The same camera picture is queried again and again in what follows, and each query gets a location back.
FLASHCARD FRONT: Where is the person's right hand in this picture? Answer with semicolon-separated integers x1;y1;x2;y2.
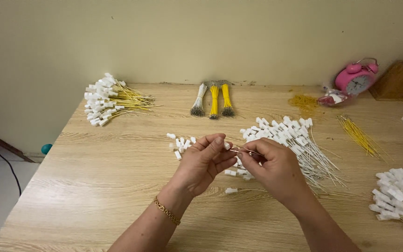
236;137;308;207

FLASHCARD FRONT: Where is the person's left hand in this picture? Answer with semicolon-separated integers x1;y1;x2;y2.
169;133;238;198

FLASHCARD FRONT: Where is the thin white wire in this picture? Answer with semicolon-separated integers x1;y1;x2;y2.
230;146;262;155

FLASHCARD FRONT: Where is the heap of loose white connectors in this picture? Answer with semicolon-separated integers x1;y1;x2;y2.
167;133;198;161

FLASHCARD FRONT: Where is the pile of yellow rubber bands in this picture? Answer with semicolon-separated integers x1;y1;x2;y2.
288;94;319;114

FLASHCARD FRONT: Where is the clear plastic bag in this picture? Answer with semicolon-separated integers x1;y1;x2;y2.
318;86;358;107

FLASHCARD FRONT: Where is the pink alarm clock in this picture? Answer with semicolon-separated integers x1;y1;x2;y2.
335;58;380;95

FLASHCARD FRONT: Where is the wooden box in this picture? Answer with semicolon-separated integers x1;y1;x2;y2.
369;60;403;102

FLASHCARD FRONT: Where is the pile of white wired connectors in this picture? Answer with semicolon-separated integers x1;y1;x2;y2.
239;116;349;191

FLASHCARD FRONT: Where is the gold chain bracelet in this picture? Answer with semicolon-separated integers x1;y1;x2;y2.
153;196;181;225

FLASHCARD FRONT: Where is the bundle of white wires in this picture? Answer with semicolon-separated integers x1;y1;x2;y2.
190;83;208;117

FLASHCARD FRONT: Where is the bundle of yellow wires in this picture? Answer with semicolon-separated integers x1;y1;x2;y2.
220;81;235;117
208;83;220;120

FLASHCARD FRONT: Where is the loose bunch of yellow wires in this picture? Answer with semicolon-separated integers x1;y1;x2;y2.
337;115;389;160

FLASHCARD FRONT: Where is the pile of yellow wired connectors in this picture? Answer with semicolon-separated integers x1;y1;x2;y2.
84;73;162;127

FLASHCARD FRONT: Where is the stack of wired white connectors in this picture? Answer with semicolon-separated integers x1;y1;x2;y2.
369;168;403;238

